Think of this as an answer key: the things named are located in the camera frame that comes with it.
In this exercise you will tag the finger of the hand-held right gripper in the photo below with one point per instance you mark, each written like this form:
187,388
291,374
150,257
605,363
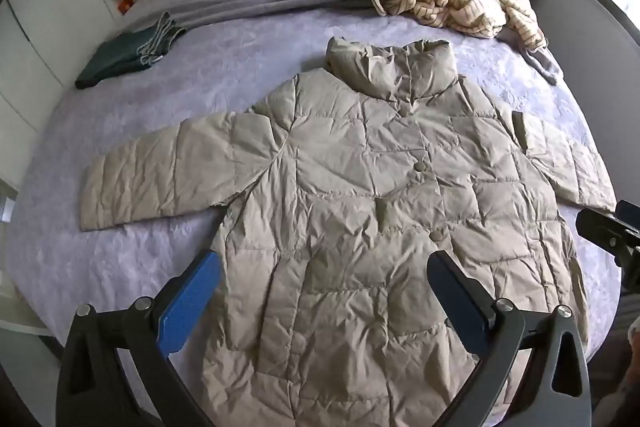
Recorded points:
607,232

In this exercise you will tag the beige quilted puffer jacket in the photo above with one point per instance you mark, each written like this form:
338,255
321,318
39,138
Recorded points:
350,217

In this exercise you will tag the white wardrobe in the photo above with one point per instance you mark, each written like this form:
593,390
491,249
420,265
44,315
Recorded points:
45,22

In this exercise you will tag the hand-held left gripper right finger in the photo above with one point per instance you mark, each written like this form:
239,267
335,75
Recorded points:
452,294

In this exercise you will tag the dark green folded cloth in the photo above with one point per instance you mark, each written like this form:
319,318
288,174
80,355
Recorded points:
127,52

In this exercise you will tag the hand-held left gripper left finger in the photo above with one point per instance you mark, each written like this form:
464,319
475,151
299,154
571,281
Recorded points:
192,294

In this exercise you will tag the grey blanket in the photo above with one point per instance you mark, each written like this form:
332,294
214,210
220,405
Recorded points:
260,4

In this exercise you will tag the grey garment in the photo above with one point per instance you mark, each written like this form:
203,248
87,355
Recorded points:
542,62

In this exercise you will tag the bed with lavender cover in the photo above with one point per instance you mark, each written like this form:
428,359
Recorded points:
150,107

